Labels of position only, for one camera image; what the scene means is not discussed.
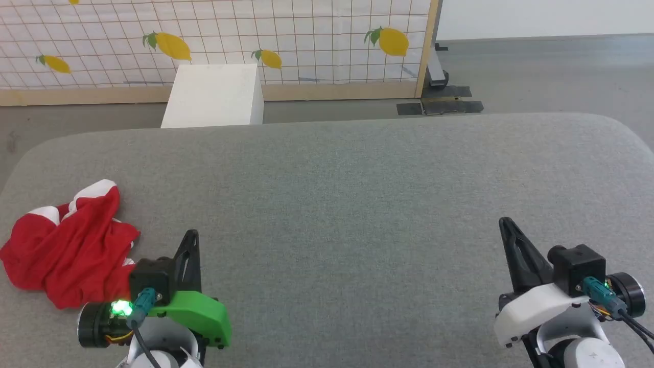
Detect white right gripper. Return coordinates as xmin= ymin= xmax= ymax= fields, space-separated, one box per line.
xmin=493 ymin=217 xmax=646 ymax=349

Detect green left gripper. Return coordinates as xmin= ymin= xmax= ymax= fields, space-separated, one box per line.
xmin=78 ymin=229 xmax=233 ymax=349

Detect red garment with white trim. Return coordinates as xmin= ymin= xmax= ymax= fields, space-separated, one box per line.
xmin=0 ymin=179 xmax=141 ymax=310

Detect white box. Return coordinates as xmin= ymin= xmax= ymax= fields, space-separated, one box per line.
xmin=160 ymin=63 xmax=265 ymax=129

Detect grey fabric sofa cushion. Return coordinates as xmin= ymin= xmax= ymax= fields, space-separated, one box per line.
xmin=0 ymin=112 xmax=654 ymax=368

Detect black floor plates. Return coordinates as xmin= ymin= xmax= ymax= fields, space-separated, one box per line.
xmin=396 ymin=85 xmax=485 ymax=117

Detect grey metal partition foot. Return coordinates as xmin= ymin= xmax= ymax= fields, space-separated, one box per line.
xmin=427 ymin=43 xmax=451 ymax=88

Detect lemon print grid partition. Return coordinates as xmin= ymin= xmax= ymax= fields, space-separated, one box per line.
xmin=0 ymin=0 xmax=441 ymax=107

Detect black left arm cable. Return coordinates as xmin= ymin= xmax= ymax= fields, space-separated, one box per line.
xmin=126 ymin=287 xmax=165 ymax=368

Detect thin braided black cable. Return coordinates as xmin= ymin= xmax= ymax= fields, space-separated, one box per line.
xmin=619 ymin=312 xmax=654 ymax=355

